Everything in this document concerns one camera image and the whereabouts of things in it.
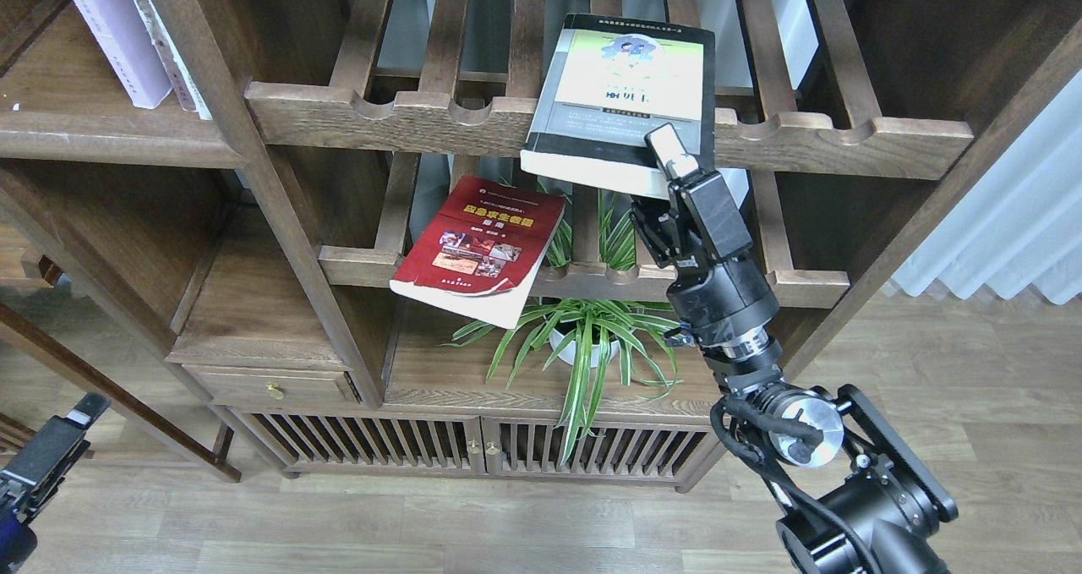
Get white plant pot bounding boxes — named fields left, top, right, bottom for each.
left=549, top=324, right=620, bottom=368

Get green spider plant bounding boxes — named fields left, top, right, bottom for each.
left=445, top=187, right=702, bottom=467

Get black yellow-green cover book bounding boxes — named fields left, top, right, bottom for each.
left=519, top=13, right=715, bottom=198

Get white curtain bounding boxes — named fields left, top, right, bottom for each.
left=892, top=74, right=1081, bottom=304

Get white standing books on shelf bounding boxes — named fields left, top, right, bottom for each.
left=133, top=0, right=213, bottom=120

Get red cover book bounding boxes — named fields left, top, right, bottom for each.
left=390, top=177, right=566, bottom=329

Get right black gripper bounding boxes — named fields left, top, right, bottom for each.
left=632, top=123, right=779, bottom=351

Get white lavender cover book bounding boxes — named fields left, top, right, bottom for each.
left=72, top=0, right=172, bottom=109

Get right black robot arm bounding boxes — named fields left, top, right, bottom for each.
left=633, top=123, right=959, bottom=573

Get dark wooden bookshelf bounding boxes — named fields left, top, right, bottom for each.
left=3, top=0, right=1079, bottom=492

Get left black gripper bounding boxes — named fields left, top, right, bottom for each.
left=1, top=392, right=113, bottom=571

